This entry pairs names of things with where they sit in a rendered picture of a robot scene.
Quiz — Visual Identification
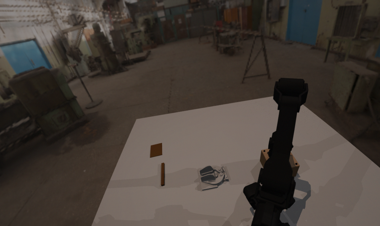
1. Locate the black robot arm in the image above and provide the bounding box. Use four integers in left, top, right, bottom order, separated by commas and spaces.
251, 78, 308, 226

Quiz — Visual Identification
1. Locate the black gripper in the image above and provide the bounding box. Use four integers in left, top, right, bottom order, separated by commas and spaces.
243, 182, 290, 226

